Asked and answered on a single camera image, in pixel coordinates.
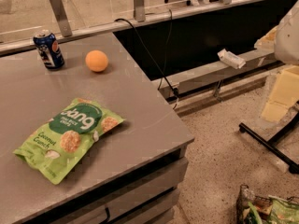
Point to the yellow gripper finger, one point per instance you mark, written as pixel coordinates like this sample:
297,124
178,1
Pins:
284,94
267,41

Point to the green rice chip bag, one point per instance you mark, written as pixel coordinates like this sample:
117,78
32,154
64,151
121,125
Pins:
56,147

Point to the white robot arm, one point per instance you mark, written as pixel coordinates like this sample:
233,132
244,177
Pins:
283,40

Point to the green snack bag in basket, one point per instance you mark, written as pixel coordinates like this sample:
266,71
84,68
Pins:
271,211

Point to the white box on ledge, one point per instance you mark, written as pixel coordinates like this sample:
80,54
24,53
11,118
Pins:
231,59

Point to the grey table drawers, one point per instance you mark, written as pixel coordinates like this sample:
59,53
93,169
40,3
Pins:
148,200

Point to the orange fruit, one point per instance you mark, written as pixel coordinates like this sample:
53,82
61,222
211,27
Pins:
96,60

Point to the blue pepsi can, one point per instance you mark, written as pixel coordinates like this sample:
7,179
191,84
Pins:
48,49

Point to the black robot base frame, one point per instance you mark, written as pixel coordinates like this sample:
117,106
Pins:
272,143

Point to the metal railing post middle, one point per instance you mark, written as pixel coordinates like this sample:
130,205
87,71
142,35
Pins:
139,10

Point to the metal railing post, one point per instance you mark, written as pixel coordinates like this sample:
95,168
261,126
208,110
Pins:
139,10
61,17

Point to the metal railing post left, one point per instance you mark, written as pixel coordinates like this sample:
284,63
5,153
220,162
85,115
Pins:
61,17

